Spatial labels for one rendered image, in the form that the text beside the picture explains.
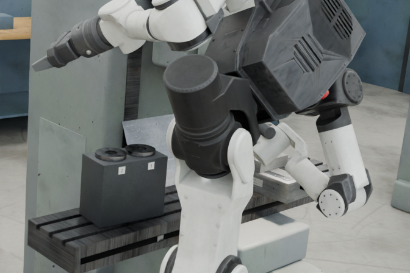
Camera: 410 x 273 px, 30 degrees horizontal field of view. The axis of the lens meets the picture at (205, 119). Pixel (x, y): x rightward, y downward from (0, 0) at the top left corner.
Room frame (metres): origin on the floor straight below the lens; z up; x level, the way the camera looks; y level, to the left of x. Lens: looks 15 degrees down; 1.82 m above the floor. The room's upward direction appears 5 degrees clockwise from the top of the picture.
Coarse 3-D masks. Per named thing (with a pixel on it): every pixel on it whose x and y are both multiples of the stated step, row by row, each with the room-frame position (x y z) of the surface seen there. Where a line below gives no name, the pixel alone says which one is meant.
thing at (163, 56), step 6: (156, 42) 2.48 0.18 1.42; (162, 42) 2.46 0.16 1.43; (156, 48) 2.48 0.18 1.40; (162, 48) 2.46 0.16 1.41; (168, 48) 2.44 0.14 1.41; (156, 54) 2.48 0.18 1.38; (162, 54) 2.46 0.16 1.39; (168, 54) 2.44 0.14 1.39; (174, 54) 2.42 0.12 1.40; (180, 54) 2.40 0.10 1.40; (186, 54) 2.38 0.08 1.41; (156, 60) 2.48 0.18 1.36; (162, 60) 2.46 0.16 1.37; (168, 60) 2.43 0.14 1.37; (162, 66) 2.47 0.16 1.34
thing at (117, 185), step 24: (144, 144) 2.15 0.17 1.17; (96, 168) 1.99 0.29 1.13; (120, 168) 1.99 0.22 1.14; (144, 168) 2.05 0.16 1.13; (96, 192) 1.98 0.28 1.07; (120, 192) 2.00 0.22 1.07; (144, 192) 2.05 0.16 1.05; (96, 216) 1.97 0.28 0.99; (120, 216) 2.00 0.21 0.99; (144, 216) 2.06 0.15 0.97
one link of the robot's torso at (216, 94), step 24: (168, 72) 1.49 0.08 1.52; (192, 72) 1.48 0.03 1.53; (216, 72) 1.47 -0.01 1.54; (168, 96) 1.49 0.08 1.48; (192, 96) 1.44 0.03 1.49; (216, 96) 1.47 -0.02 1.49; (240, 96) 1.55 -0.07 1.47; (192, 120) 1.48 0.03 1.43; (216, 120) 1.49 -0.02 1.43; (240, 120) 1.66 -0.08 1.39
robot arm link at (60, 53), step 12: (84, 24) 1.80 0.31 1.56; (60, 36) 1.89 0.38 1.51; (72, 36) 1.80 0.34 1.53; (84, 36) 1.78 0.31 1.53; (48, 48) 1.83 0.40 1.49; (60, 48) 1.81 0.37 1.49; (72, 48) 1.81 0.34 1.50; (84, 48) 1.79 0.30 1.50; (48, 60) 1.81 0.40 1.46; (60, 60) 1.82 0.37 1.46; (72, 60) 1.82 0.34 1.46
